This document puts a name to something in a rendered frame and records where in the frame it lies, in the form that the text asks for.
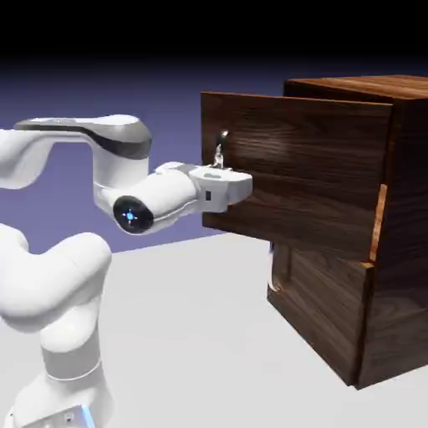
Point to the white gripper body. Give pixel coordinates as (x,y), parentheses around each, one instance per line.
(238,187)

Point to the large dark wood cabinet door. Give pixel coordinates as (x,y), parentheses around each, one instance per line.
(301,160)

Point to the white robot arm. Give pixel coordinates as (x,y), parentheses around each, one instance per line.
(67,274)

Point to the small dark wood cabinet door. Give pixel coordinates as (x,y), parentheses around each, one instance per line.
(321,307)

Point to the dark wood cabinet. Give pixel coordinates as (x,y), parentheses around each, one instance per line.
(401,234)

